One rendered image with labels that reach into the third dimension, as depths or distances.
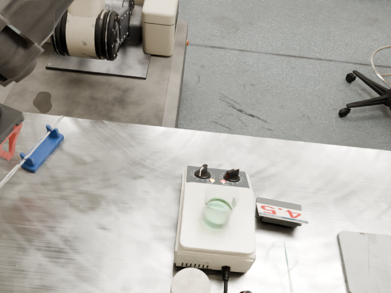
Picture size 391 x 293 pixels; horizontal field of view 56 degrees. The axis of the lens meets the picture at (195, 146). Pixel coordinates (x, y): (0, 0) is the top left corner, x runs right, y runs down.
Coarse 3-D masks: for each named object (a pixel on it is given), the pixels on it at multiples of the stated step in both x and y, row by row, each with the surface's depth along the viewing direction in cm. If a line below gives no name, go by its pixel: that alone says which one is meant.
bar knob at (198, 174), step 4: (204, 164) 70; (200, 168) 68; (204, 168) 69; (196, 172) 70; (200, 172) 68; (204, 172) 69; (208, 172) 70; (196, 176) 69; (200, 176) 68; (204, 176) 68; (208, 176) 69
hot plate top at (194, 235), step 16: (192, 192) 63; (240, 192) 63; (192, 208) 61; (240, 208) 62; (192, 224) 59; (240, 224) 60; (192, 240) 57; (208, 240) 58; (224, 240) 58; (240, 240) 58
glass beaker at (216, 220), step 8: (208, 184) 56; (216, 184) 57; (224, 184) 57; (232, 184) 56; (208, 192) 57; (216, 192) 59; (224, 192) 58; (232, 192) 57; (232, 200) 58; (208, 208) 53; (232, 208) 54; (208, 216) 56; (216, 216) 55; (224, 216) 55; (232, 216) 57; (208, 224) 58; (216, 224) 57; (224, 224) 57
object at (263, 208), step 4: (260, 204) 72; (260, 208) 69; (264, 208) 70; (268, 208) 70; (272, 208) 71; (276, 208) 71; (280, 208) 71; (264, 212) 68; (268, 212) 68; (272, 212) 68; (276, 212) 69; (280, 212) 69; (284, 212) 69; (288, 212) 70; (292, 212) 70; (296, 212) 71; (300, 212) 71; (284, 216) 67; (288, 216) 68; (292, 216) 68; (296, 216) 68; (300, 216) 69; (304, 220) 67
